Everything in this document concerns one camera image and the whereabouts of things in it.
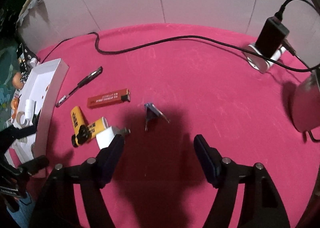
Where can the black gel pen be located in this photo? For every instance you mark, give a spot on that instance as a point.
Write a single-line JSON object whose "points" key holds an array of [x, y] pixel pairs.
{"points": [[80, 84]]}

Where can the yellow lighter with black cap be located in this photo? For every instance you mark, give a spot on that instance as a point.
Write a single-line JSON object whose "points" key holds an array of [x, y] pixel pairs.
{"points": [[77, 121]]}

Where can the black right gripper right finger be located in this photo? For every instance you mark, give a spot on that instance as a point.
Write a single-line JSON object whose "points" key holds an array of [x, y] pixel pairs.
{"points": [[262, 205]]}

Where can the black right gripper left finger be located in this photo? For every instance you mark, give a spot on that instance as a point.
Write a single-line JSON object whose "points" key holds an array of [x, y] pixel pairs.
{"points": [[56, 206]]}

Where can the white plastic bottle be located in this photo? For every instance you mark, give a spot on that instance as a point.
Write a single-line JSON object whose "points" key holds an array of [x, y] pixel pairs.
{"points": [[29, 109]]}

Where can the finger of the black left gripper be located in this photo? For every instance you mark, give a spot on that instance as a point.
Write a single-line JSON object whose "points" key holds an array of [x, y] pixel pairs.
{"points": [[33, 167], [11, 133]]}

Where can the black power adapter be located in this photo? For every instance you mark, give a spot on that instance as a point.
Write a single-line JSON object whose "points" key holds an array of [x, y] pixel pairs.
{"points": [[271, 37]]}

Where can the small white box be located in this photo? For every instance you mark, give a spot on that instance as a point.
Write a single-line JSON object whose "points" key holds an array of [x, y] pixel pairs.
{"points": [[105, 137]]}

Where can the brown tape roll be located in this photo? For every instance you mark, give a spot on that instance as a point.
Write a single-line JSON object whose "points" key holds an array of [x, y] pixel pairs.
{"points": [[24, 119]]}

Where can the white cardboard tray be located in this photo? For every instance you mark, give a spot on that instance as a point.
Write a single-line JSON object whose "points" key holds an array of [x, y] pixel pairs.
{"points": [[42, 86]]}

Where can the steel mug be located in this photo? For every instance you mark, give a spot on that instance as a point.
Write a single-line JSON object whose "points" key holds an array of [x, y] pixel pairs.
{"points": [[305, 105]]}

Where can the red lighter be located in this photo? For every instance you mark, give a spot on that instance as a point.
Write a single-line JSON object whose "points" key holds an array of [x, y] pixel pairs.
{"points": [[107, 99]]}

